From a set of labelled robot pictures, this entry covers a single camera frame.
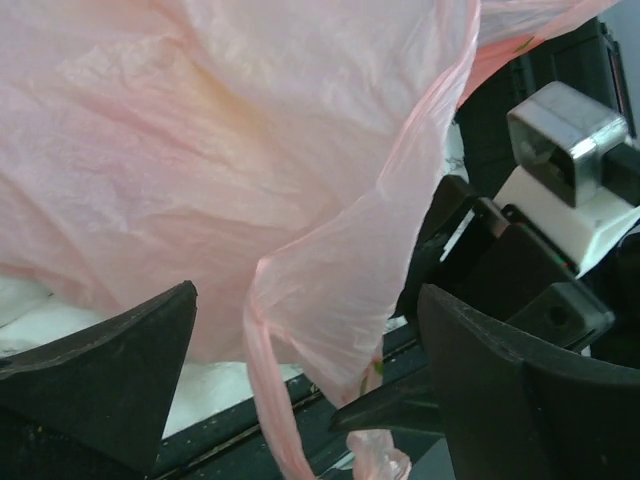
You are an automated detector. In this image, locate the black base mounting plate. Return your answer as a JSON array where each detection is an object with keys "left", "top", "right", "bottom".
[{"left": 151, "top": 318, "right": 438, "bottom": 479}]

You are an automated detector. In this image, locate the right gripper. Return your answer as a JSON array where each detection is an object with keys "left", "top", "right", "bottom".
[{"left": 394, "top": 175, "right": 615, "bottom": 360}]

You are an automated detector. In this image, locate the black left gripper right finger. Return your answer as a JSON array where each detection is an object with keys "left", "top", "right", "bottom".
[{"left": 418, "top": 285, "right": 639, "bottom": 479}]

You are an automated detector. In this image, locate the pink plastic bag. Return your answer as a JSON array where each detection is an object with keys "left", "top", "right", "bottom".
[{"left": 0, "top": 0, "right": 621, "bottom": 480}]

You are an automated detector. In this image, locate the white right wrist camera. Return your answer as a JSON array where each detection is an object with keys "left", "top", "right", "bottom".
[{"left": 494, "top": 81, "right": 639, "bottom": 275}]

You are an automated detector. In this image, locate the black plastic toolbox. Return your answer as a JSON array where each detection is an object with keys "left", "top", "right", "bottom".
[{"left": 455, "top": 18, "right": 636, "bottom": 194}]

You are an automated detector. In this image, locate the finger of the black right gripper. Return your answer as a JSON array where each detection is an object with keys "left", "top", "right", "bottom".
[{"left": 328, "top": 384, "right": 440, "bottom": 434}]

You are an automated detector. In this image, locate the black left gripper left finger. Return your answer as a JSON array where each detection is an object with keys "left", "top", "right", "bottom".
[{"left": 1, "top": 281, "right": 197, "bottom": 479}]

